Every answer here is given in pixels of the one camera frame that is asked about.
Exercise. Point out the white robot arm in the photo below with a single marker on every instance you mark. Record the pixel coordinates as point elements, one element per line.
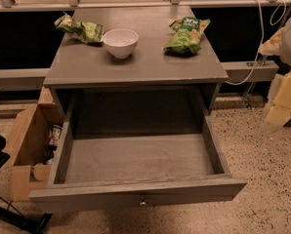
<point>280,45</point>

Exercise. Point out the grey wooden nightstand cabinet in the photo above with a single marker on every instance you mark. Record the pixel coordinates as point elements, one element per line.
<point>149,93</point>

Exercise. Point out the green rice chip bag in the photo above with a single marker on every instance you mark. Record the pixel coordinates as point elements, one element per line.
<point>187,37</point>

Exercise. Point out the white ceramic bowl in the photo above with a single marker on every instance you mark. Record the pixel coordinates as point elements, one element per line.
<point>121,42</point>

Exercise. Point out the black stand base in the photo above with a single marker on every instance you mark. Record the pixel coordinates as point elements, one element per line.
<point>17,219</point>

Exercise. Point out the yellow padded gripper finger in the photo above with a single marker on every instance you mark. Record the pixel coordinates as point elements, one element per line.
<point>280,111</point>
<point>272,46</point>

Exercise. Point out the open grey top drawer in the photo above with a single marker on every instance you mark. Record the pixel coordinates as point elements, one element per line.
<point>120,171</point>

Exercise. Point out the white bottle in box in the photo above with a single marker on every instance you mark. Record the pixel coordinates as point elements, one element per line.
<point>55,135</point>

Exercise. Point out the crumpled green snack bag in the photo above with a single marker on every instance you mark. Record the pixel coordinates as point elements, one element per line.
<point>85,32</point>

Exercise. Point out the open cardboard box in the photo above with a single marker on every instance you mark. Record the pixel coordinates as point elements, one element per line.
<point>27,145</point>

